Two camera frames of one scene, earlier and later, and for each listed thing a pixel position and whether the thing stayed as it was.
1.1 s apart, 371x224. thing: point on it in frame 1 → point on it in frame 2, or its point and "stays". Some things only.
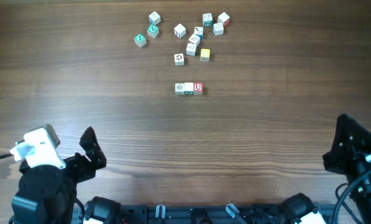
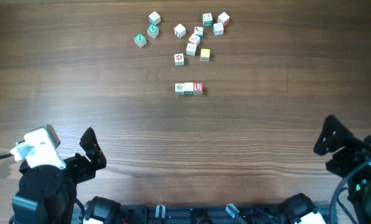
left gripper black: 86,170 stays
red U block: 198,88 stays
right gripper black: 347,142 → 326,138
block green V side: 188,88 stays
